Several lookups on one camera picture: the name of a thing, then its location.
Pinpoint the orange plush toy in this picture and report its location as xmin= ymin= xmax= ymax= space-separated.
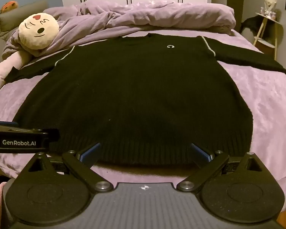
xmin=0 ymin=1 xmax=18 ymax=14

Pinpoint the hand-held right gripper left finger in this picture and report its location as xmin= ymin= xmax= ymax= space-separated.
xmin=20 ymin=142 xmax=114 ymax=193

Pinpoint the dark object beside bed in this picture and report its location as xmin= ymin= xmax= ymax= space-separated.
xmin=240 ymin=15 xmax=264 ymax=34

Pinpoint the white paper bouquet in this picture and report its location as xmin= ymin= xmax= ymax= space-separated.
xmin=260 ymin=0 xmax=280 ymax=20

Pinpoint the cream round-head plush doll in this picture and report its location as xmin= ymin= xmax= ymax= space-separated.
xmin=0 ymin=13 xmax=60 ymax=101

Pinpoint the black knit sweater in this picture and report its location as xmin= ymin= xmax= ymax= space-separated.
xmin=5 ymin=32 xmax=286 ymax=168

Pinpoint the purple duvet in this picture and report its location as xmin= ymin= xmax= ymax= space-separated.
xmin=2 ymin=1 xmax=237 ymax=58

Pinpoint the grey cushion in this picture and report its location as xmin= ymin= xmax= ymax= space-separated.
xmin=0 ymin=0 xmax=49 ymax=41

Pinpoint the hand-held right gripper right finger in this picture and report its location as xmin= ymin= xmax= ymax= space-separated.
xmin=176 ymin=143 xmax=269 ymax=193

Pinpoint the light wooden side table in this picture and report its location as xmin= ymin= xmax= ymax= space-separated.
xmin=253 ymin=12 xmax=283 ymax=60

